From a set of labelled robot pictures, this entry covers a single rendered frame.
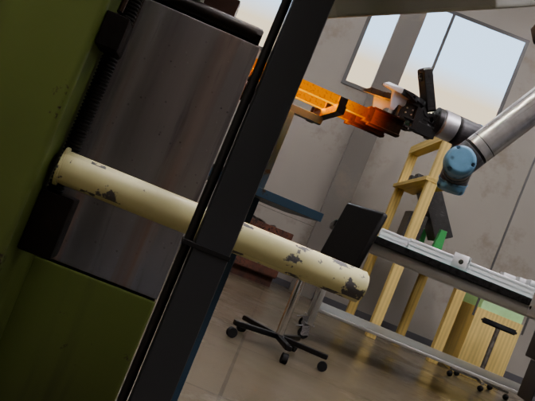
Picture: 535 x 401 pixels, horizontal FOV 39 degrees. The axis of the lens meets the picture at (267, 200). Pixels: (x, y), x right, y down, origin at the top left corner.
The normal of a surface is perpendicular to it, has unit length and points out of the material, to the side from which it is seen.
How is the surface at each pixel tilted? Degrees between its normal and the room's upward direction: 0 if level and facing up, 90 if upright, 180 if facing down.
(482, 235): 90
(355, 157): 90
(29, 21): 90
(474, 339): 90
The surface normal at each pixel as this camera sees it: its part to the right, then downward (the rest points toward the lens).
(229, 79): 0.12, 0.02
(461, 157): -0.21, -0.11
